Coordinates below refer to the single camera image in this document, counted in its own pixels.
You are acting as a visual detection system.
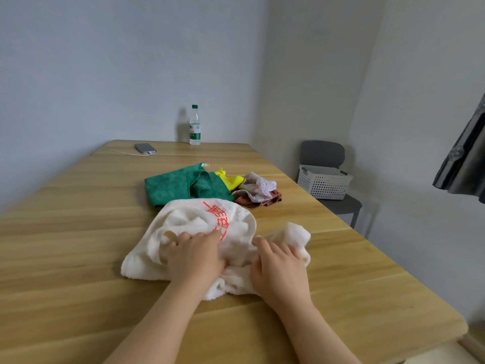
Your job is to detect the small white towel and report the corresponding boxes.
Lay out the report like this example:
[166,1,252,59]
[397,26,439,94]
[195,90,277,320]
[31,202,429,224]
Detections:
[120,199,312,302]

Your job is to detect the lilac dotted white cloth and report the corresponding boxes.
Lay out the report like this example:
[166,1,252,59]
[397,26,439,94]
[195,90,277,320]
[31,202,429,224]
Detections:
[236,171,277,204]

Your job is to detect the yellow cloth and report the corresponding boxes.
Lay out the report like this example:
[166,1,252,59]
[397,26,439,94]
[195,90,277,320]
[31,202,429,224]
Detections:
[214,167,245,192]

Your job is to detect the clear green-label water bottle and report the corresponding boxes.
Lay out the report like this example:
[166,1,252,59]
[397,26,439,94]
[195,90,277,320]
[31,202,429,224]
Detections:
[189,105,202,146]

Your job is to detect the white charging cable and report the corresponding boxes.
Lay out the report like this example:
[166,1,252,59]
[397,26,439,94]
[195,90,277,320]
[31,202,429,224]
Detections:
[100,149,152,157]

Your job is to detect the white plastic basket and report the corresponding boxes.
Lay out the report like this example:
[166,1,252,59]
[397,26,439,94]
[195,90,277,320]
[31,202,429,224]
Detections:
[297,164,354,201]

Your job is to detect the wooden table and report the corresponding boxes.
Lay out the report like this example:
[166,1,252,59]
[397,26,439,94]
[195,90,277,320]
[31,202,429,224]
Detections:
[0,140,469,364]

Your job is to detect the person's right forearm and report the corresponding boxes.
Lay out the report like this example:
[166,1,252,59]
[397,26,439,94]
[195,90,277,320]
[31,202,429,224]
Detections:
[276,299,363,364]

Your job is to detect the person's left hand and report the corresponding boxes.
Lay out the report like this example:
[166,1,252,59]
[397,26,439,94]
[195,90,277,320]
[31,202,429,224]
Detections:
[166,231,228,297]

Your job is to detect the person's right hand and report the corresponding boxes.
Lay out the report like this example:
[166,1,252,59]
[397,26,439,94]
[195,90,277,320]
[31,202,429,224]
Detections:
[250,237,314,308]

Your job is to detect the person's left forearm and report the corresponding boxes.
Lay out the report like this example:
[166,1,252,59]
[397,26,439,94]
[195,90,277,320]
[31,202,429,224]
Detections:
[104,283,207,364]

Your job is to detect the grey chair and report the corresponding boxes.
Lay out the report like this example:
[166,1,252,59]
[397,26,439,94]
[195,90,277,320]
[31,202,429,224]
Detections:
[299,140,363,229]

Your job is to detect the dark grey curtain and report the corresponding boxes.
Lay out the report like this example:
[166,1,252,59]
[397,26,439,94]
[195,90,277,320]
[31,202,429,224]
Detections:
[432,93,485,204]

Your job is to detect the green cloth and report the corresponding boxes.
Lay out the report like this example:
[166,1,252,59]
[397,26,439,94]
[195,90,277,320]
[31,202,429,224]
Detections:
[144,162,235,208]

